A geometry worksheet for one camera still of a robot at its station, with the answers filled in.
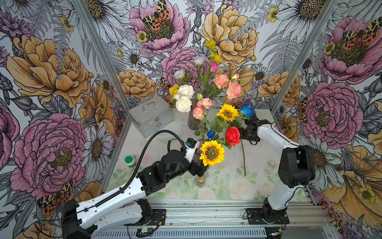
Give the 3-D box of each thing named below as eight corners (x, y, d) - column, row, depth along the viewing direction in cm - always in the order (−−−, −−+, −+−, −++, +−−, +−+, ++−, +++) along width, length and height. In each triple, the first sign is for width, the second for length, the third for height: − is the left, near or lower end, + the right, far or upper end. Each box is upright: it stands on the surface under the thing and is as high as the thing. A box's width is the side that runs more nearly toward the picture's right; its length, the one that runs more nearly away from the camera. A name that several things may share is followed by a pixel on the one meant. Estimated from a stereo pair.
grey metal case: (133, 128, 114) (124, 110, 99) (158, 110, 127) (153, 91, 112) (149, 141, 106) (142, 124, 92) (174, 120, 119) (171, 102, 105)
